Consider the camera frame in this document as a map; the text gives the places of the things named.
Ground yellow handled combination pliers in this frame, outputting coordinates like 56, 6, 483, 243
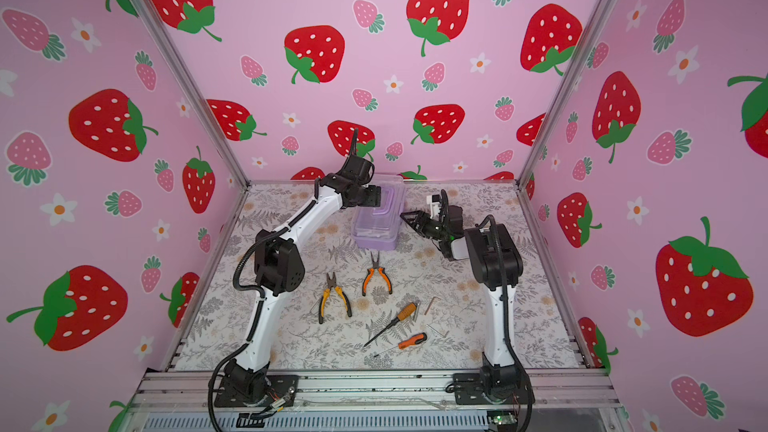
317, 272, 353, 325

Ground small orange handled screwdriver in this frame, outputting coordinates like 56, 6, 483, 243
375, 332, 428, 357

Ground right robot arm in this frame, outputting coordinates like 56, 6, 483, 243
400, 190, 527, 396

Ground silver hex key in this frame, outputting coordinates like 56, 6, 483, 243
427, 324, 448, 338

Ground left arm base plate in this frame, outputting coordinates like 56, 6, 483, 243
213, 374, 299, 408

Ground large orange handled screwdriver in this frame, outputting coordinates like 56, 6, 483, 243
364, 302, 417, 347

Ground purple plastic tool box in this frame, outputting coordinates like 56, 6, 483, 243
352, 174, 406, 251

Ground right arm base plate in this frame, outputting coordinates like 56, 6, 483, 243
445, 371, 536, 406

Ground aluminium front rail frame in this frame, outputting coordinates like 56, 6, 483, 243
120, 369, 633, 431

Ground red hex key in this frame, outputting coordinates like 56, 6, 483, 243
424, 296, 438, 315

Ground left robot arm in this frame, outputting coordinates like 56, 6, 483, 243
222, 152, 381, 404

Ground orange handled needle-nose pliers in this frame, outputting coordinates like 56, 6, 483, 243
361, 251, 393, 297

